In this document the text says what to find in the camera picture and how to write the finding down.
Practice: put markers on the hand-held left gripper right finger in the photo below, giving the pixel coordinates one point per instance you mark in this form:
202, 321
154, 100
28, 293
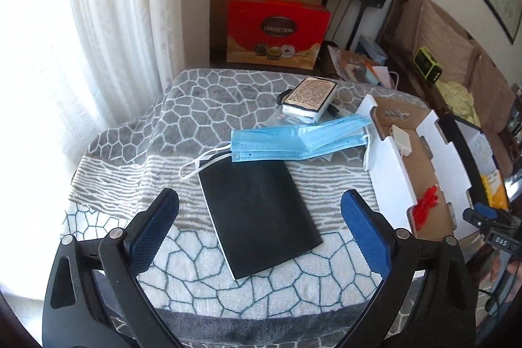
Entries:
363, 227

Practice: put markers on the yellow checked cloth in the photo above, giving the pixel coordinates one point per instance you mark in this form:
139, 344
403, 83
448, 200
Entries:
459, 99

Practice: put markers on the dark wooden side table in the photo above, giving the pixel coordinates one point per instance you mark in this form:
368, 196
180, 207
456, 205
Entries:
218, 58

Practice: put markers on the black speaker stand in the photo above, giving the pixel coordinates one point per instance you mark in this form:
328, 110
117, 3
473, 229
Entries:
355, 26
338, 17

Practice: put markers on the teal tube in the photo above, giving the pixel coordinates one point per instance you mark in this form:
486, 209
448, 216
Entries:
372, 77

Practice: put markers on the white-edged cardboard box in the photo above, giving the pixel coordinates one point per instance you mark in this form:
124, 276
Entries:
391, 176

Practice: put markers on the brown sofa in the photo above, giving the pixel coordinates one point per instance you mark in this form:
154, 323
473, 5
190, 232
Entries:
444, 30

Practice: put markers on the blue face mask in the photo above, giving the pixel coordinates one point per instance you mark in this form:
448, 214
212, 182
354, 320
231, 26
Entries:
265, 144
338, 134

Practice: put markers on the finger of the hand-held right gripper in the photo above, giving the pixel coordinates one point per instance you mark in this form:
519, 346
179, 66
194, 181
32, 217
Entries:
483, 214

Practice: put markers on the white paper sheet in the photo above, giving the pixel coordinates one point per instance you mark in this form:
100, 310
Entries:
479, 146

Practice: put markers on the clear plastic bag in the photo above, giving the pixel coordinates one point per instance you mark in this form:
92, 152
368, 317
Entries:
340, 60

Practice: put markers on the small box with beige label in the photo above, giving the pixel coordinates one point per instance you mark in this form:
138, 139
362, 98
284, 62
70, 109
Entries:
310, 93

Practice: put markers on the black notebook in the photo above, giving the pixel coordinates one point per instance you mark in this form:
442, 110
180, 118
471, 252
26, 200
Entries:
257, 213

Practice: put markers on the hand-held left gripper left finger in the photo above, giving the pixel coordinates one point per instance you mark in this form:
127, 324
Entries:
157, 227

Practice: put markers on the white curtain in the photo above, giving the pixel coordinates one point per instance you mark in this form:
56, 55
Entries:
102, 26

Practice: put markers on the yellow medicine box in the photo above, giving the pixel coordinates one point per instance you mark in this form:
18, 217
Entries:
495, 189

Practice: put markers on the grey patterned blanket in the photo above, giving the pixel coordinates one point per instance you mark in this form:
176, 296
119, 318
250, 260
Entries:
142, 119

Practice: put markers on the red Collection gift bag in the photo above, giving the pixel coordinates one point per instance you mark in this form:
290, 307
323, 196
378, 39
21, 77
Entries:
277, 30

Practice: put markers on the green radio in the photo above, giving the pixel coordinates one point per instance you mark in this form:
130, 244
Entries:
426, 64

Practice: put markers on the white charger adapter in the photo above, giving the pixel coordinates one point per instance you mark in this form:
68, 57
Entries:
400, 138

